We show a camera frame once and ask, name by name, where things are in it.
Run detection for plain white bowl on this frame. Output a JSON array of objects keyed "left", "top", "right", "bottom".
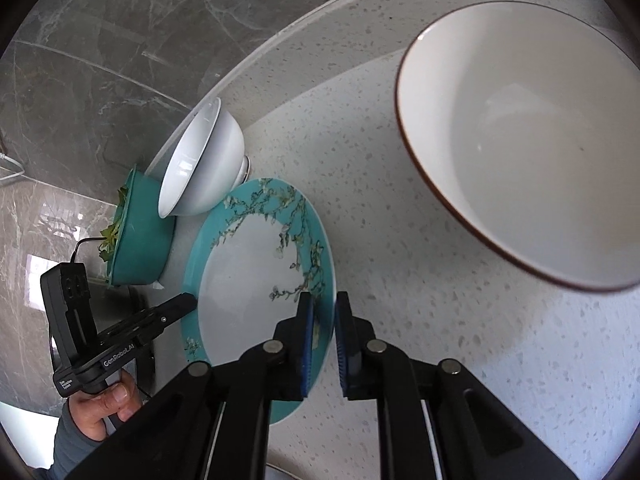
[{"left": 158, "top": 97, "right": 250, "bottom": 218}]

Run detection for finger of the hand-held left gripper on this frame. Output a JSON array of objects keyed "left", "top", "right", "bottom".
[{"left": 96, "top": 292, "right": 199, "bottom": 357}]

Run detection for black cable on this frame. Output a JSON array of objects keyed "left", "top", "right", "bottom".
[{"left": 70, "top": 237, "right": 108, "bottom": 267}]

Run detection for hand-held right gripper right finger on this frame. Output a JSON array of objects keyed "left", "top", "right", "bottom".
[{"left": 335, "top": 291, "right": 581, "bottom": 480}]

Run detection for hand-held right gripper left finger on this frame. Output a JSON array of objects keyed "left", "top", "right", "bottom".
[{"left": 65, "top": 292, "right": 316, "bottom": 480}]

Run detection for leafy greens in colander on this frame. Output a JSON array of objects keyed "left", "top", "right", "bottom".
[{"left": 99, "top": 185, "right": 132, "bottom": 263}]

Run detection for person's left hand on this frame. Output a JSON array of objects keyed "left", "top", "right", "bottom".
[{"left": 69, "top": 370, "right": 140, "bottom": 442}]

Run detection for person's left forearm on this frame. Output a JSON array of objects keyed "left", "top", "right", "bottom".
[{"left": 32, "top": 400, "right": 103, "bottom": 480}]

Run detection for white bowl with brown rim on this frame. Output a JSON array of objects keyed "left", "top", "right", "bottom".
[{"left": 395, "top": 1, "right": 640, "bottom": 293}]

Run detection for white cable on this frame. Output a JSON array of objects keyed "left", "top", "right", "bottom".
[{"left": 0, "top": 152, "right": 26, "bottom": 181}]

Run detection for teal floral plate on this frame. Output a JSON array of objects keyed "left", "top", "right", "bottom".
[{"left": 182, "top": 177, "right": 337, "bottom": 426}]

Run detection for teal colander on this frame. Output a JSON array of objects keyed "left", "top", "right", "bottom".
[{"left": 102, "top": 167, "right": 177, "bottom": 288}]

